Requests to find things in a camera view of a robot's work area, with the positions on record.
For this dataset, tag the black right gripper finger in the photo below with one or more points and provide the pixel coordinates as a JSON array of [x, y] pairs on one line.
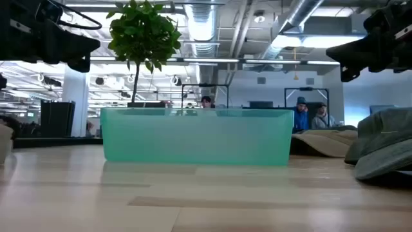
[[352, 46], [352, 58]]

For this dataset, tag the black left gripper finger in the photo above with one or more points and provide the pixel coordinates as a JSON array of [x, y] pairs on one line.
[[80, 41], [77, 52]]

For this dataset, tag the dark grey baseball cap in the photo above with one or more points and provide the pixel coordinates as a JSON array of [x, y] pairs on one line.
[[383, 145]]

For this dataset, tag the green leafy small tree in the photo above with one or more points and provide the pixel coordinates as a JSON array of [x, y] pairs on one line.
[[141, 32]]

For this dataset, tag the black cabinet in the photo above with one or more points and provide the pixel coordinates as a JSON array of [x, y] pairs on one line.
[[58, 119]]

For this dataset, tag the person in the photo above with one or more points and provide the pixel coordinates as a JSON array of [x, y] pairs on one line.
[[322, 121], [206, 101], [301, 119]]

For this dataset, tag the white ceiling sensor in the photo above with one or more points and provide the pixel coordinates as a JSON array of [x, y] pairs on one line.
[[259, 17]]

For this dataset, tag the dark computer monitor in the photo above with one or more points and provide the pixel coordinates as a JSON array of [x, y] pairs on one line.
[[260, 104]]

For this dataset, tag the translucent green plastic bin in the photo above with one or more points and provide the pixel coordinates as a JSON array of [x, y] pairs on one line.
[[196, 138]]

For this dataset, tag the silver smooth ventilation duct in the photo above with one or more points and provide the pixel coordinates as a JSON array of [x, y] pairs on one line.
[[299, 13]]

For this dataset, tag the black aluminium table frame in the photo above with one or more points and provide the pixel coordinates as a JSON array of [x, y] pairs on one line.
[[58, 142]]

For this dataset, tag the silver corrugated ventilation duct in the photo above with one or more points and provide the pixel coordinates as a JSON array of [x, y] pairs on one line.
[[202, 25]]

